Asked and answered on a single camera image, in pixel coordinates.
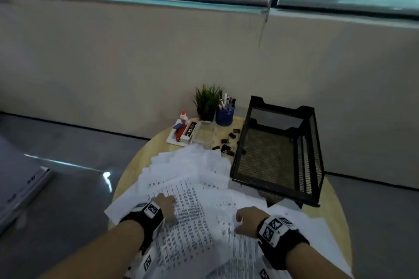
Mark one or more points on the person's right hand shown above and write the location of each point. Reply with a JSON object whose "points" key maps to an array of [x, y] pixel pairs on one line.
{"points": [[250, 221]]}

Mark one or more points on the person's left hand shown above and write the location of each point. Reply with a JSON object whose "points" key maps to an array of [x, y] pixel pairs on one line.
{"points": [[167, 205]]}

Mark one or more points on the pile of printed papers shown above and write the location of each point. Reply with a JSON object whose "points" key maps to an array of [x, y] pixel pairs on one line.
{"points": [[196, 190]]}

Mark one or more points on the black mesh paper tray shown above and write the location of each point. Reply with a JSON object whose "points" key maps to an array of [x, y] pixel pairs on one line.
{"points": [[271, 154]]}

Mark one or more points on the person's right forearm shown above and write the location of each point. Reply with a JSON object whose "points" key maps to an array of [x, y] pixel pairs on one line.
{"points": [[311, 262]]}

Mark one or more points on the person's left forearm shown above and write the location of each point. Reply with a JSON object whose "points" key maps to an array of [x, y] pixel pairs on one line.
{"points": [[98, 256]]}

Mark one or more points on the black left wrist band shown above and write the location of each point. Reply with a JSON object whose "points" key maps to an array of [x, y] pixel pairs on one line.
{"points": [[144, 223]]}

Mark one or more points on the black wrist band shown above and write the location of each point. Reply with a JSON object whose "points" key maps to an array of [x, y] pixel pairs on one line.
{"points": [[288, 246], [144, 223]]}

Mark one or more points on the black right wrist band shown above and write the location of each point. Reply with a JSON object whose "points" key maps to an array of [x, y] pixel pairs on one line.
{"points": [[288, 246]]}

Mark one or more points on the round wooden table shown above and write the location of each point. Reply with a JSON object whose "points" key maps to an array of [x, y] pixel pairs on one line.
{"points": [[154, 154]]}

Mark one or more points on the white tray with stapler items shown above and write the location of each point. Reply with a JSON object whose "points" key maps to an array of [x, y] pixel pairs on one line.
{"points": [[171, 139]]}

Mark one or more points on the red stapler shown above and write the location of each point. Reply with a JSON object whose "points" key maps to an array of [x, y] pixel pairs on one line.
{"points": [[179, 133]]}

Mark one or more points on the heap of black binder clips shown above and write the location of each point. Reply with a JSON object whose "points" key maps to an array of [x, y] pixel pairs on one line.
{"points": [[226, 148]]}

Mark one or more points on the white box black label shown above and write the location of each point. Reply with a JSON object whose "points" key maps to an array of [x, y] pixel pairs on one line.
{"points": [[190, 131]]}

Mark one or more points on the clear plastic box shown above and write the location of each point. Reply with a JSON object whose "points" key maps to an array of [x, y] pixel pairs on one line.
{"points": [[204, 135]]}

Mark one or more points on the white glue bottle orange cap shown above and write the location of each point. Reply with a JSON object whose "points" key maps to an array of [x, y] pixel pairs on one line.
{"points": [[183, 118]]}

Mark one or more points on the blue mesh pen holder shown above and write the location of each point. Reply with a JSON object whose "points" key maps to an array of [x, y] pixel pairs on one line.
{"points": [[224, 117]]}

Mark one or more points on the green potted plant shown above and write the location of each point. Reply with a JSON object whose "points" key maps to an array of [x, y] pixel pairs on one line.
{"points": [[207, 102]]}

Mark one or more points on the bunch of marker pens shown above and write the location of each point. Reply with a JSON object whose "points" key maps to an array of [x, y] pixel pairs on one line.
{"points": [[226, 102]]}

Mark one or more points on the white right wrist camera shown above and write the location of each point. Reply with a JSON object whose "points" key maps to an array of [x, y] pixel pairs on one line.
{"points": [[264, 274]]}

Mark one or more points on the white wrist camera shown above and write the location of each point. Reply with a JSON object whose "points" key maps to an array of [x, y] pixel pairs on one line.
{"points": [[264, 274], [147, 262]]}

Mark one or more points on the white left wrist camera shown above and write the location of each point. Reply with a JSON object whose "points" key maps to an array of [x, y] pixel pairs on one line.
{"points": [[147, 262]]}

